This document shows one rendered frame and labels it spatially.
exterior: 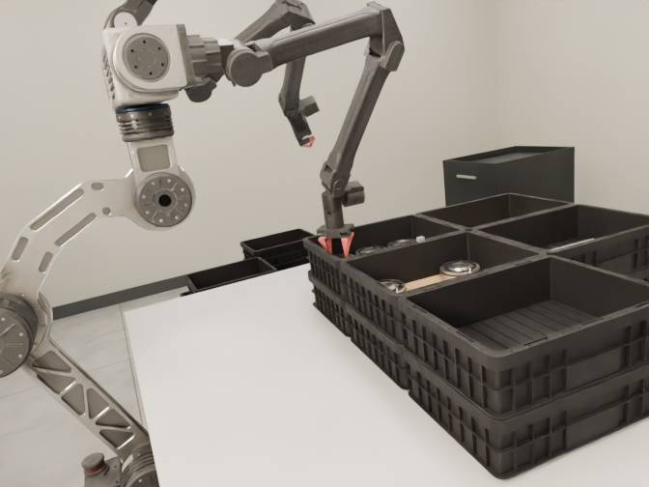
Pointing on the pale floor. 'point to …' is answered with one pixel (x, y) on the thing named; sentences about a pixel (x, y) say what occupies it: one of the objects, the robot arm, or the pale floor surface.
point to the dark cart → (511, 174)
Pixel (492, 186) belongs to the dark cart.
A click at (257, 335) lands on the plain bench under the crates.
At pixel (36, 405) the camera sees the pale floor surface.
